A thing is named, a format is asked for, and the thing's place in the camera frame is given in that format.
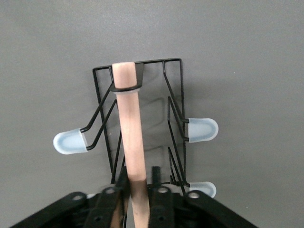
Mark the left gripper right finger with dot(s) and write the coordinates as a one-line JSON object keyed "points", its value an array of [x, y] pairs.
{"points": [[166, 209]]}

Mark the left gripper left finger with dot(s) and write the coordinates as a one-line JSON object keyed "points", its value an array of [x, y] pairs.
{"points": [[111, 206]]}

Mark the dark grey table mat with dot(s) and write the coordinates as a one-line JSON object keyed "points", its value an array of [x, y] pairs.
{"points": [[237, 47]]}

